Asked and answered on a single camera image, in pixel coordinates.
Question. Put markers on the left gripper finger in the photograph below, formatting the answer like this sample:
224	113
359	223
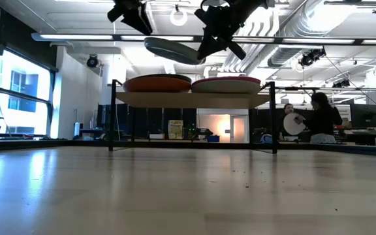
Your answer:
145	19
135	23

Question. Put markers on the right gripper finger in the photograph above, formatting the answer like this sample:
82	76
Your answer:
235	49
206	47

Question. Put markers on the light blue plate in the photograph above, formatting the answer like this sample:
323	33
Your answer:
171	52

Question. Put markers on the cream white plate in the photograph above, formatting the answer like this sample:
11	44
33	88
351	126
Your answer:
227	88

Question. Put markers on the orange plate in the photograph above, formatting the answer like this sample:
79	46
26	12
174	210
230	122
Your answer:
157	85

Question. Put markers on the black-framed wooden shelf rack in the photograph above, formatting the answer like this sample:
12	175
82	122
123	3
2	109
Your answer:
112	117

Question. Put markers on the overhead beam with light strips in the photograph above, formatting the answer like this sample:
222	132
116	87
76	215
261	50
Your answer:
77	37

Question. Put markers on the black round ceiling speaker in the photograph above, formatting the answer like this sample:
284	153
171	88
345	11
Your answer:
92	61

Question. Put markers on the black ceiling track spotlights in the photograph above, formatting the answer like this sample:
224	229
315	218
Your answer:
341	83
310	58

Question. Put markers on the person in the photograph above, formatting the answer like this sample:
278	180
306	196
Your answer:
287	109
322	122

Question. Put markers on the white door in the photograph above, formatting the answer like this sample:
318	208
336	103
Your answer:
239	129

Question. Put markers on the yellow printed box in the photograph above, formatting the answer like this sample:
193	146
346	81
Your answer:
176	129

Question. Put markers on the small blue box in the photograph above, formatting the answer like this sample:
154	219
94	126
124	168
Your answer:
213	139

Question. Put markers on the white round plate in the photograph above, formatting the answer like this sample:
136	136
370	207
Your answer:
293	124

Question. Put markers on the white cylinder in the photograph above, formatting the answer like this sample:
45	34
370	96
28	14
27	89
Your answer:
77	129

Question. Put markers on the black computer monitor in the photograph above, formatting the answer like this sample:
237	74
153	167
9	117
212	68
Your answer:
364	115

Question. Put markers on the dark office desk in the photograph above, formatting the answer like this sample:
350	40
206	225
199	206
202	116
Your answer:
367	134

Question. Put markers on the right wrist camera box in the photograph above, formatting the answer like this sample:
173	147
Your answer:
204	15

